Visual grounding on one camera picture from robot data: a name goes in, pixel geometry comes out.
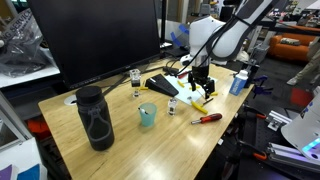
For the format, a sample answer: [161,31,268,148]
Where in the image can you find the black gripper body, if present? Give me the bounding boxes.
[191,65,211,83]

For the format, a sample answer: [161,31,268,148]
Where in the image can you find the large yellow T-handle hex key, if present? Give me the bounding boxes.
[190,97,215,115]

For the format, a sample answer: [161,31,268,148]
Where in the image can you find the black wedge hex key stand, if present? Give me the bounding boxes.
[145,73,180,98]

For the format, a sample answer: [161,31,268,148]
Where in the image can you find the black monitor stand legs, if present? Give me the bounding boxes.
[99,64,168,98]

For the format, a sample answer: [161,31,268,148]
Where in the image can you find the white rectangular mat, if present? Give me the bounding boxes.
[163,66,219,106]

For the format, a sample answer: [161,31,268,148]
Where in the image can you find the black foam block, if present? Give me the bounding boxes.
[162,65,180,76]

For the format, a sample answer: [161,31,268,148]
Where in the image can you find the blue bottle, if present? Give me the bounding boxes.
[228,69,250,97]

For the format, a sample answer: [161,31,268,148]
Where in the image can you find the clear acrylic bottle-shaped piece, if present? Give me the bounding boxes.
[167,96,179,117]

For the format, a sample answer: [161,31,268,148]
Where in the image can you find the blue clear face shield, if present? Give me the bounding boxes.
[170,23,192,48]

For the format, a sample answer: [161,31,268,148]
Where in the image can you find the blue spring clamp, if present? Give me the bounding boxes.
[252,75,274,99]

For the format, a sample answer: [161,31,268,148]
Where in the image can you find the teal plastic cup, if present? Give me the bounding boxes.
[138,102,158,128]

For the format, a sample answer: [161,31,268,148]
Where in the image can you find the orange sofa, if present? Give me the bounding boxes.
[268,32,320,63]

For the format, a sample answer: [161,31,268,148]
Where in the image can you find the red floor mat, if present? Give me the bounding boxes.
[290,87,314,108]

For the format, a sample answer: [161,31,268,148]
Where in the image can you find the grey sofa cushion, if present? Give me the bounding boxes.
[279,37,302,47]

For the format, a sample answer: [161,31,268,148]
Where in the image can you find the person in beige trousers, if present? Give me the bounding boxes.
[287,39,320,87]

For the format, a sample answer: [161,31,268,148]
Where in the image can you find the black insulated water bottle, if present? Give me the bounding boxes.
[75,85,116,152]

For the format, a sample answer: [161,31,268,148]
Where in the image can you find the black computer monitor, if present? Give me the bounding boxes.
[27,0,162,90]

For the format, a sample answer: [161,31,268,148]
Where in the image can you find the clear grey plastic bag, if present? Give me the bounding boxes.
[0,8,56,78]

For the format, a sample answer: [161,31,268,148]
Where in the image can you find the small red-handled screwdriver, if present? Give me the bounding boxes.
[177,70,189,80]

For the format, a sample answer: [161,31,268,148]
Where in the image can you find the long red-handled screwdriver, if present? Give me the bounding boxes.
[190,112,223,126]

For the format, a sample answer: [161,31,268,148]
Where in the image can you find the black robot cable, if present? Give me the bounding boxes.
[175,14,254,76]

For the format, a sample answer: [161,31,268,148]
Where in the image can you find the black bracket stand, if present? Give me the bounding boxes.
[243,59,261,88]

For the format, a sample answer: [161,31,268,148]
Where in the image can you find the silver metal bracket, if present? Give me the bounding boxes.
[266,110,293,132]

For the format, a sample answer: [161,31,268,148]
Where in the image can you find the aluminium extrusion rail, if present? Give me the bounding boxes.
[266,141,320,174]

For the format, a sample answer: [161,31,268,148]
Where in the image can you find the round desk cable grommet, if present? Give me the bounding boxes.
[63,94,78,107]

